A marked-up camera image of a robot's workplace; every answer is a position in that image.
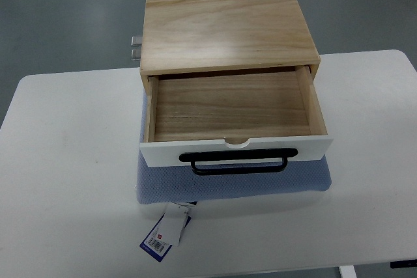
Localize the white drawer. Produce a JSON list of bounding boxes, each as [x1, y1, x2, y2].
[[143, 66, 329, 164]]

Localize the black metal drawer handle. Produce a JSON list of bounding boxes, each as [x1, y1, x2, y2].
[[179, 148, 298, 176]]

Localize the wooden drawer cabinet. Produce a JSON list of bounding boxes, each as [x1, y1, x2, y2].
[[140, 0, 321, 89]]

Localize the blue mesh cushion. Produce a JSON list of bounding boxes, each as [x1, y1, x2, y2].
[[135, 90, 332, 206]]

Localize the lower metal clamp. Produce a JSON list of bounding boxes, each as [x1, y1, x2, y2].
[[131, 48, 141, 61]]

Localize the metal clamp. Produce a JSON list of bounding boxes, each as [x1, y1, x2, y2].
[[131, 35, 142, 47], [131, 48, 141, 61]]

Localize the upper metal clamp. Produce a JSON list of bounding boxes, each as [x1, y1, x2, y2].
[[131, 35, 142, 47]]

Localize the blue white product tag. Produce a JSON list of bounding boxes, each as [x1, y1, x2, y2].
[[139, 201, 197, 262]]

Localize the white table leg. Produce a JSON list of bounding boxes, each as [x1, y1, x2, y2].
[[338, 265, 358, 278]]

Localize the black table control panel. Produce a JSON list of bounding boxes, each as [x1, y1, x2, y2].
[[390, 259, 417, 269]]

